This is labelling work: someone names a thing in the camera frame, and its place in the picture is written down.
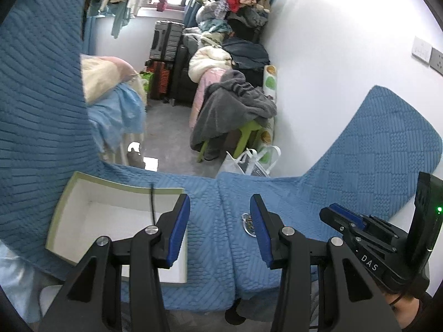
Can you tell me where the silver sparkly ornament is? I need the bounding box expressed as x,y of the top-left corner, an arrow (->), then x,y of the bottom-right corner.
239,211 -> 258,239

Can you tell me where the black suitcase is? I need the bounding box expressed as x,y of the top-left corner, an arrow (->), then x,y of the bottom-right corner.
171,43 -> 198,106

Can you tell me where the pink quilt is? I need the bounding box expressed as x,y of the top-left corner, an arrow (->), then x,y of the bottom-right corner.
190,69 -> 229,128

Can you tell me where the orange suitcase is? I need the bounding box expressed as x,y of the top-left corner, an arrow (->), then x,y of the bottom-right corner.
150,60 -> 174,101

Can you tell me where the grey fleece blanket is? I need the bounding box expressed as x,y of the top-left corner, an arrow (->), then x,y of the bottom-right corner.
190,70 -> 277,161

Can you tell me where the blue curtain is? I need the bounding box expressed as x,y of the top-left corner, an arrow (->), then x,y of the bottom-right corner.
84,7 -> 98,56

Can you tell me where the person's right hand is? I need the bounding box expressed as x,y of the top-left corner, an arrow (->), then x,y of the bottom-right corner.
382,290 -> 421,330

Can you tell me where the green plastic stool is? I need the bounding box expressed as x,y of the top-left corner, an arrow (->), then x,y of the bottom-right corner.
197,119 -> 274,163

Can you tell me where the green bag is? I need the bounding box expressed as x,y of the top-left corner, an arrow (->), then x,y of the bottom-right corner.
139,71 -> 153,94

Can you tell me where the light blue bedsheet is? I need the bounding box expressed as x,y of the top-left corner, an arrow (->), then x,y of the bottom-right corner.
86,85 -> 146,149

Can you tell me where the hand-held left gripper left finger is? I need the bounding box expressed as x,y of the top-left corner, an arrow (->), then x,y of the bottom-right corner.
38,194 -> 192,332

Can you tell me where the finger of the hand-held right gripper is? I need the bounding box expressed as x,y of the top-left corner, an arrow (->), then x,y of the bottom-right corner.
319,207 -> 377,248
328,203 -> 399,247

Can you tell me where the white box with green rim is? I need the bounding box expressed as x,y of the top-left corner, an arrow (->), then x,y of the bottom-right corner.
45,171 -> 189,284

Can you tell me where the grey suitcase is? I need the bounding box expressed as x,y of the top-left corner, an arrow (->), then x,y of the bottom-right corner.
150,21 -> 186,61

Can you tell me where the cream duvet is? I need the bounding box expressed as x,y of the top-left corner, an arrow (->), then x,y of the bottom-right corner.
189,46 -> 232,82

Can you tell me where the white roll with green dots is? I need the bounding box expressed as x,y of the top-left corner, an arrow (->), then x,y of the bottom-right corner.
261,65 -> 278,165

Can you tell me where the pale cloth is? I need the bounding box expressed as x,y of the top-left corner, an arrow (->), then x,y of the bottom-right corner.
0,240 -> 61,324

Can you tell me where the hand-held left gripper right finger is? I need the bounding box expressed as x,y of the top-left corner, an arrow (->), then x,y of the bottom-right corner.
250,194 -> 402,332

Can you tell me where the pile of clothes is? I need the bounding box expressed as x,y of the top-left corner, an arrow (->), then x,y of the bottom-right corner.
183,2 -> 271,70

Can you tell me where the white plastic bag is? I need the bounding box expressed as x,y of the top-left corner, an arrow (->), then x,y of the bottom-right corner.
217,145 -> 282,178

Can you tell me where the cream pillow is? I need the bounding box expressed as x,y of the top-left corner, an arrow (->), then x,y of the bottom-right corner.
80,55 -> 139,103

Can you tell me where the grey wall socket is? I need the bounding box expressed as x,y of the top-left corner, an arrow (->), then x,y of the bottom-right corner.
429,48 -> 443,75

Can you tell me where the blue quilted sofa cover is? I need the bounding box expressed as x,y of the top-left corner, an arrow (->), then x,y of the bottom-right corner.
0,0 -> 443,312

